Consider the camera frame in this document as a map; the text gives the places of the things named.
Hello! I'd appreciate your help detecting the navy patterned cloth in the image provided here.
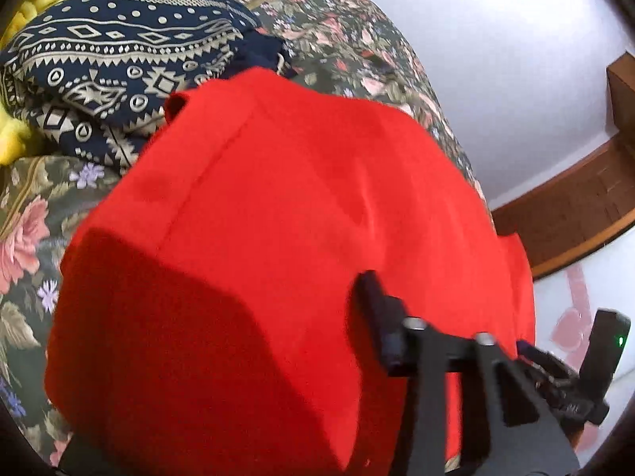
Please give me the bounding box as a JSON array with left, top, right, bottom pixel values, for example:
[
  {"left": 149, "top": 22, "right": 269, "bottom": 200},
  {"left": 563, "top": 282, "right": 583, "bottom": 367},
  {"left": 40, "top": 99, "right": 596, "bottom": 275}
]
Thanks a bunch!
[{"left": 0, "top": 0, "right": 293, "bottom": 167}]

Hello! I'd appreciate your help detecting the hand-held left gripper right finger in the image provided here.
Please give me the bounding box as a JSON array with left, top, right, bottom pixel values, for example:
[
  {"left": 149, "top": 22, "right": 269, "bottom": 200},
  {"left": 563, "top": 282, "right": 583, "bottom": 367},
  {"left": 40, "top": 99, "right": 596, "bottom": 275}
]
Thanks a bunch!
[{"left": 354, "top": 270, "right": 582, "bottom": 476}]

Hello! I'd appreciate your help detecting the red fleece zip pullover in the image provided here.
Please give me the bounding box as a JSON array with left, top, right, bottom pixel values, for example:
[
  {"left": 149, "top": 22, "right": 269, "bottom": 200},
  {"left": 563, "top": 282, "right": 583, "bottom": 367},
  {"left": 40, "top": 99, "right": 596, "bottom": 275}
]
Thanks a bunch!
[{"left": 44, "top": 67, "right": 537, "bottom": 476}]

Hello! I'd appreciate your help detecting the floral bedspread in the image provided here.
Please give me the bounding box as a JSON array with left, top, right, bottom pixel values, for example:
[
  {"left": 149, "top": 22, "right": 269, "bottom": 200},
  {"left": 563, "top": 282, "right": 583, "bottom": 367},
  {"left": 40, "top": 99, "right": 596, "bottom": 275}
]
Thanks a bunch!
[{"left": 0, "top": 0, "right": 497, "bottom": 472}]

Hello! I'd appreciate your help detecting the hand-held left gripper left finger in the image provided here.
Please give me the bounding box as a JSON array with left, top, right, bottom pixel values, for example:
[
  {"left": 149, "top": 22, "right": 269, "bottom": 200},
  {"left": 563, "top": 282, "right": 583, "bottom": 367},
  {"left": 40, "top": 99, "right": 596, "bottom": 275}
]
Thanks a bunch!
[{"left": 58, "top": 434, "right": 116, "bottom": 476}]

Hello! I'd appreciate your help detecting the brown wooden door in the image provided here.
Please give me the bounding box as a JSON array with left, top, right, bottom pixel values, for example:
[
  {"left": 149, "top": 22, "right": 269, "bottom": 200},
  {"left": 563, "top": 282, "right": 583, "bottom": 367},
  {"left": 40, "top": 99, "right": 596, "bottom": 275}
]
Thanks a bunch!
[{"left": 491, "top": 52, "right": 635, "bottom": 279}]

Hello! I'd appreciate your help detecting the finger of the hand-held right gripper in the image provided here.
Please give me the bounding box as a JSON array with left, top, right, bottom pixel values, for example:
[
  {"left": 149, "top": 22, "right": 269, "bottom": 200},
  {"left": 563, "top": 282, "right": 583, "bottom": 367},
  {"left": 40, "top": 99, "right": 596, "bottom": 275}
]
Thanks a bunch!
[{"left": 516, "top": 340, "right": 551, "bottom": 372}]

